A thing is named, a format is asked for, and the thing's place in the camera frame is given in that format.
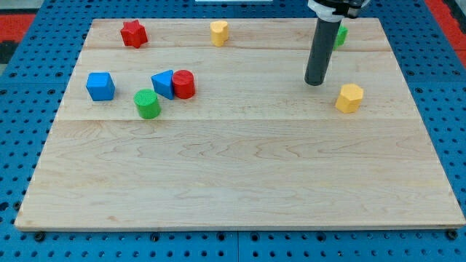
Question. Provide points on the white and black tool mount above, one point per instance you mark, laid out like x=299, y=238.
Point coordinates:
x=333, y=11

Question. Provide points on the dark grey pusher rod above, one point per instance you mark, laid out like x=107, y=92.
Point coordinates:
x=321, y=51

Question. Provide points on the green cylinder block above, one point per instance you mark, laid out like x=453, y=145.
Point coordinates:
x=147, y=104

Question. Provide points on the wooden board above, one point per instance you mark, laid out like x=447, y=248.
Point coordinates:
x=255, y=149

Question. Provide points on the green block behind rod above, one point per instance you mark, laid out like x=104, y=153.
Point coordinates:
x=340, y=37

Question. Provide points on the yellow hexagon block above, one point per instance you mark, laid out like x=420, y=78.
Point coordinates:
x=350, y=98

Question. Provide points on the yellow heart block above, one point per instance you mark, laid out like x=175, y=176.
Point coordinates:
x=219, y=32

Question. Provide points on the red cylinder block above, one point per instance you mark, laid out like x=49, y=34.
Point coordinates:
x=183, y=84

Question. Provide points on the blue triangle block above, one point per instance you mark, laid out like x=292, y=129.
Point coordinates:
x=162, y=83

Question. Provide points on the red star block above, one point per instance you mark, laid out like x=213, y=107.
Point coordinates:
x=133, y=34

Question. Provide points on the blue cube block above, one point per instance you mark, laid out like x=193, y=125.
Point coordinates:
x=100, y=86

